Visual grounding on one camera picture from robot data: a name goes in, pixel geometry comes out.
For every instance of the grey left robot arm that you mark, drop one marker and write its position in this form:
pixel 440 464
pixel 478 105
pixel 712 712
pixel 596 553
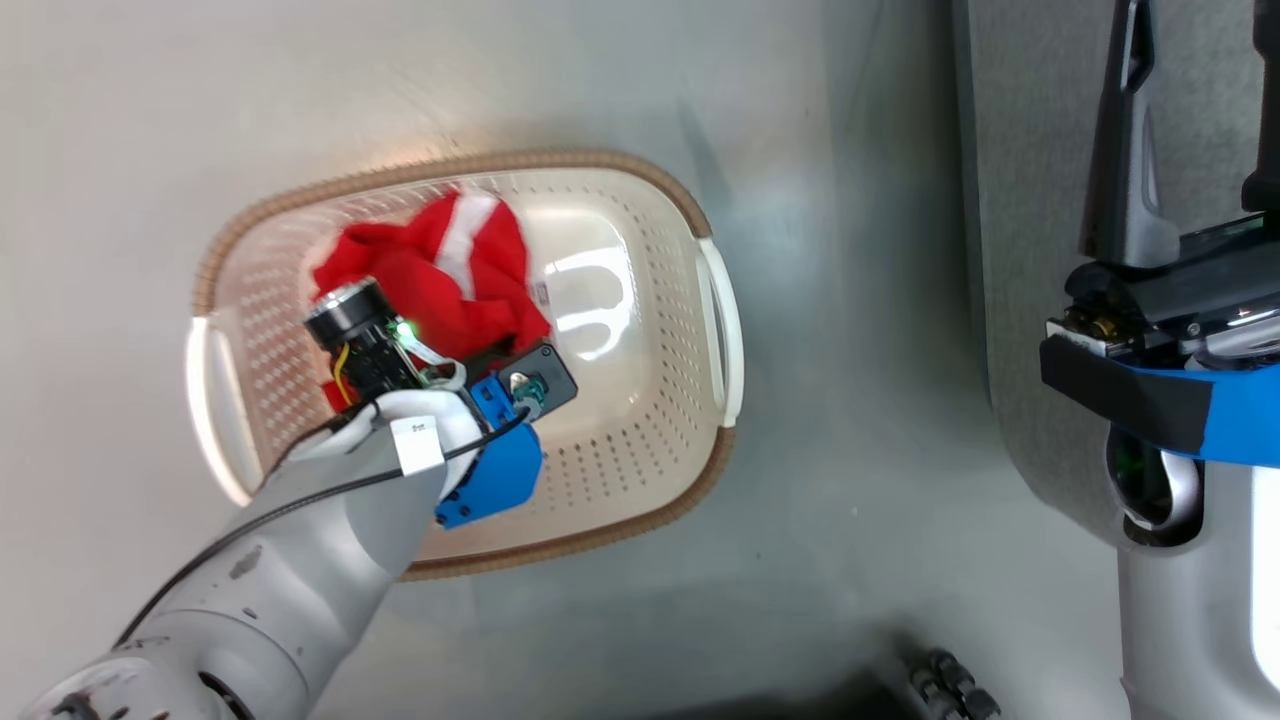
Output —
pixel 300 580

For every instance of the beige perforated laundry basket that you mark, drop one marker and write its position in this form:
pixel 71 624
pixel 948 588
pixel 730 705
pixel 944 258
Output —
pixel 620 400

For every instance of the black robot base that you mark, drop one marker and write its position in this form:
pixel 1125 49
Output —
pixel 940 690

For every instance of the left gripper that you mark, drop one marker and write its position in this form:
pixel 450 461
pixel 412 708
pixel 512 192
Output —
pixel 375 360

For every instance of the red and white garment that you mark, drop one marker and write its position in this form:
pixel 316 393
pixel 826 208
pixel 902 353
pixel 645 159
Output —
pixel 440 290

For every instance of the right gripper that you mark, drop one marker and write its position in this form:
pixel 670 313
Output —
pixel 1180 300

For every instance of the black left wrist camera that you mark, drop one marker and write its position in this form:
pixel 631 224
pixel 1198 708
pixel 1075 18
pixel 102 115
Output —
pixel 545 380

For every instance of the grey fabric sofa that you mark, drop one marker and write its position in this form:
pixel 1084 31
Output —
pixel 1020 200

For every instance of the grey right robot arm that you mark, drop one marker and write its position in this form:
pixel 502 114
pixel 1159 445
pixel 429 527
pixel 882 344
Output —
pixel 1180 620

